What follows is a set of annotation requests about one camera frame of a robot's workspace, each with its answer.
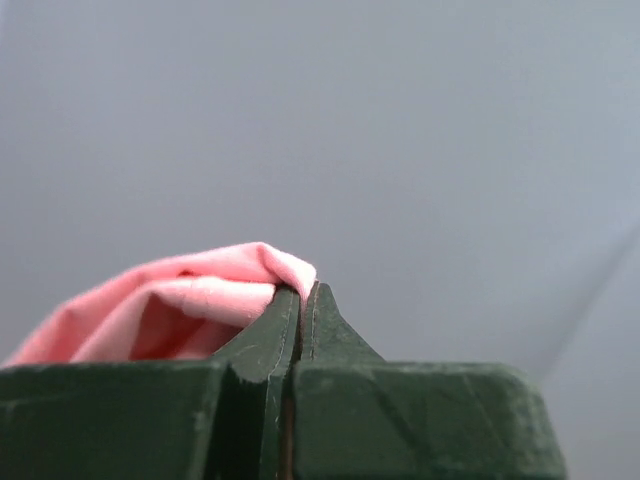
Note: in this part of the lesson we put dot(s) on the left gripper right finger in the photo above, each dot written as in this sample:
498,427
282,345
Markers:
359,416

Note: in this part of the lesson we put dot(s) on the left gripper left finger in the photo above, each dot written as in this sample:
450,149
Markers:
218,418

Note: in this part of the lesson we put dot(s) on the bright pink t shirt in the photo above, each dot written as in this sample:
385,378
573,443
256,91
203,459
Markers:
183,307

